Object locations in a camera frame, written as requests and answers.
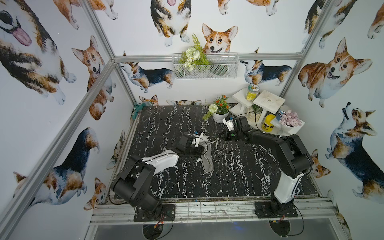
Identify grey canvas sneaker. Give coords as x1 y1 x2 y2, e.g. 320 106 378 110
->
193 133 215 174

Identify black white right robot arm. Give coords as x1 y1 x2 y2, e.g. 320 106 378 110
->
219 116 314 209

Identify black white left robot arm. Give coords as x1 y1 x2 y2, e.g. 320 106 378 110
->
110 133 210 214

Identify woven basket with plant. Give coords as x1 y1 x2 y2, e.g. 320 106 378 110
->
247 104 263 122

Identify white tiered shelf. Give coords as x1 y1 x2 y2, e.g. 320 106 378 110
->
229 88 306 136

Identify yellow container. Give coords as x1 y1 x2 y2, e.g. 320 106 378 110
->
262 114 276 133

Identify white potted red flowers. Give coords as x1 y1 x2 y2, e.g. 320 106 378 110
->
203 95 230 124

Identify green lidded jar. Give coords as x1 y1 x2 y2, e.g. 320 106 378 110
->
246 84 260 102

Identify blue grey tin can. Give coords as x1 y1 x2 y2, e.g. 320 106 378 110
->
276 105 291 121

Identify pink flowers white pot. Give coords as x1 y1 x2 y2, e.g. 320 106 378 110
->
279 110 303 133

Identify green cloth ribbon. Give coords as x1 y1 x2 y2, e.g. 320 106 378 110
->
131 102 152 121

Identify green white artificial flowers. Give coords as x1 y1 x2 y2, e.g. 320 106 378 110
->
179 33 211 71

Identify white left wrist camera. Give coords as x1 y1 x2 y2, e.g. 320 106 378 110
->
193 130 205 148

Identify white wire wall basket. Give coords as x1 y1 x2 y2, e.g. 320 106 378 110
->
172 53 240 80

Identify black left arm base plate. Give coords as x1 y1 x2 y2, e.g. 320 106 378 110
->
134 204 176 222

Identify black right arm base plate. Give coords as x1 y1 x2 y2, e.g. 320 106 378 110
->
255 200 298 219

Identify aluminium frame rail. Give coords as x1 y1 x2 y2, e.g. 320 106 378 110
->
90 198 337 226

